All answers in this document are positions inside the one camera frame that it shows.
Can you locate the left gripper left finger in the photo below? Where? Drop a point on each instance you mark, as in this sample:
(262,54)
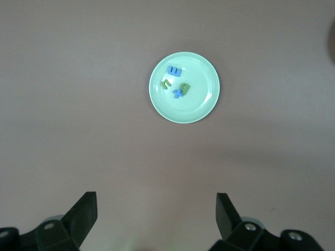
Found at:
(85,214)

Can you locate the blue lowercase letter m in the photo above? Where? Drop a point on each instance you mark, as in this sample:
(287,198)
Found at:
(174,71)

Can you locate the green plate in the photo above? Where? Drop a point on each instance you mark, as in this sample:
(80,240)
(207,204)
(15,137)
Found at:
(199,104)

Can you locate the green lowercase letter u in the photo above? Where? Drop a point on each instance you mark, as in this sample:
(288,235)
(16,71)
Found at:
(165,85)

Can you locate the blue lowercase letter x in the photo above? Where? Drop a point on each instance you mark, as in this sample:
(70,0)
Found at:
(177,93)

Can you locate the green lowercase letter b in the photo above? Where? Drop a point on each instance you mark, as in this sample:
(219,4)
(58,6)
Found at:
(186,89)

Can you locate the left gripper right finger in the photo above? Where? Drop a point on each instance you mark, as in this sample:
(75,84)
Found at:
(226,217)

